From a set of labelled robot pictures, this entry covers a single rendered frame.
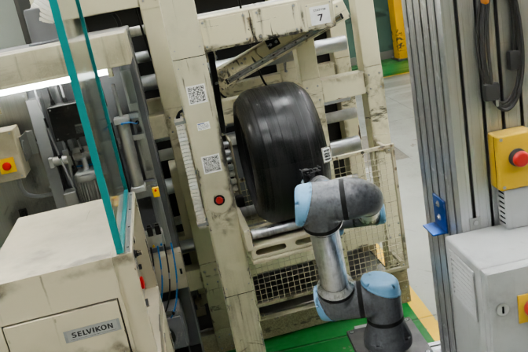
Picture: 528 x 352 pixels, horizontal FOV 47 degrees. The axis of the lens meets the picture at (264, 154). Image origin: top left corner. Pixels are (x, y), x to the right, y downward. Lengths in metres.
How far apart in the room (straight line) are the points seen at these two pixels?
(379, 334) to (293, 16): 1.41
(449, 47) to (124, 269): 0.99
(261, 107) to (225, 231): 0.56
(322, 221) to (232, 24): 1.25
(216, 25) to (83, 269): 1.34
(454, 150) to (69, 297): 1.05
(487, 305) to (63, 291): 1.05
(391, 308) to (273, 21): 1.35
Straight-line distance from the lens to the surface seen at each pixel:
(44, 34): 2.69
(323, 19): 2.75
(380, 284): 1.93
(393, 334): 2.00
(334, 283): 1.87
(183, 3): 2.39
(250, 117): 2.37
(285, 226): 2.53
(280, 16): 2.71
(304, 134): 2.33
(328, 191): 1.64
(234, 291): 2.69
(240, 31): 2.68
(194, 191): 2.51
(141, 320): 1.76
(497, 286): 1.39
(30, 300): 1.75
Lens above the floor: 1.89
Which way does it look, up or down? 16 degrees down
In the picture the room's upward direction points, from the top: 11 degrees counter-clockwise
